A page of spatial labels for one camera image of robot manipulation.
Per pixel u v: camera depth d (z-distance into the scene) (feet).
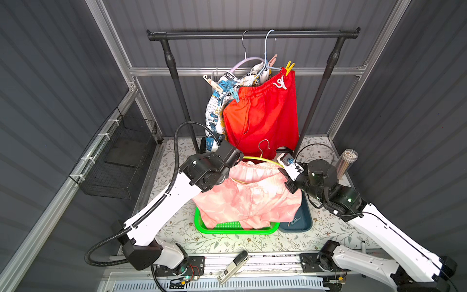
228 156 1.56
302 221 2.76
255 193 2.31
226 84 1.88
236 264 2.31
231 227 2.77
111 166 2.35
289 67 2.32
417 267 1.26
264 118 2.36
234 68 1.89
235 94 1.88
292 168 1.81
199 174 1.38
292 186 1.96
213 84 1.77
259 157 2.11
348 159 2.84
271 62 2.42
